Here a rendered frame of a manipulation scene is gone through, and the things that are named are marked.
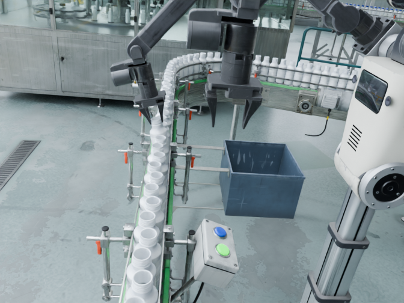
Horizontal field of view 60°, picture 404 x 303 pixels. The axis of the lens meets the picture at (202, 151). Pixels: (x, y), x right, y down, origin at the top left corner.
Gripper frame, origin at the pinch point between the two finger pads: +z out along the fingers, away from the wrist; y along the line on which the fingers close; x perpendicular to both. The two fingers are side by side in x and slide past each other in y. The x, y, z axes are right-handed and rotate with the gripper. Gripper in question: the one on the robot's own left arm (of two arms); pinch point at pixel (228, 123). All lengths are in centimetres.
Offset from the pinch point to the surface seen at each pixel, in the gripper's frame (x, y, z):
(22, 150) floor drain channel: 231, -153, 139
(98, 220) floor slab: 136, -62, 140
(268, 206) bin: 56, 31, 61
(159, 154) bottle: 28.9, -15.4, 24.0
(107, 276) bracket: -1, -26, 44
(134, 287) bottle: -21.3, -16.3, 24.1
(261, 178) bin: 56, 26, 47
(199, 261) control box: -8.2, -3.4, 30.6
